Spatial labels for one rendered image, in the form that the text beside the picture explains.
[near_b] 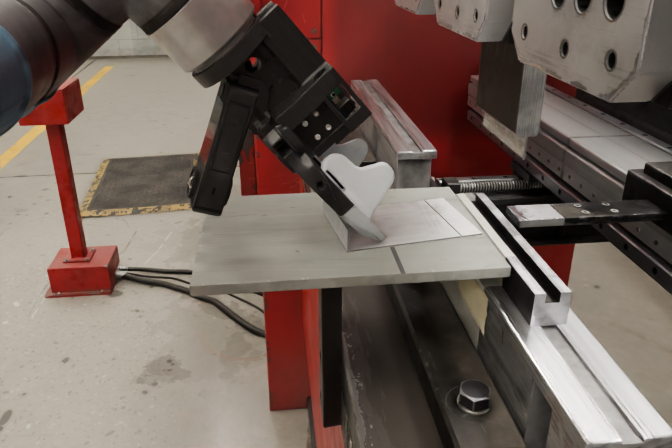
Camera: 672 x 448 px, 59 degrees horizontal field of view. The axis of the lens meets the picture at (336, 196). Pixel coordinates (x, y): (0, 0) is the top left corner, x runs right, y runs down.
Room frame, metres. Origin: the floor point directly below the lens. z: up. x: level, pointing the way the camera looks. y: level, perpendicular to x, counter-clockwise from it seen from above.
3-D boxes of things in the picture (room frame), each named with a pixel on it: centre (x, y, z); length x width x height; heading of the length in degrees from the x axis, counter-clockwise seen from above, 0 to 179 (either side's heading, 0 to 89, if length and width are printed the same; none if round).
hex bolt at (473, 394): (0.38, -0.11, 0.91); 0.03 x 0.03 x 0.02
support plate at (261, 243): (0.51, -0.01, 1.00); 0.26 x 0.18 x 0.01; 97
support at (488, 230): (0.52, -0.14, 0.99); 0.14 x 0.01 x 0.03; 7
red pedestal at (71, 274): (2.05, 1.00, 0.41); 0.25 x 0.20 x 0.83; 97
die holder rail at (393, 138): (1.07, -0.09, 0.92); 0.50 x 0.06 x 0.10; 7
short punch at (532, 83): (0.52, -0.15, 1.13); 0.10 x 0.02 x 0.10; 7
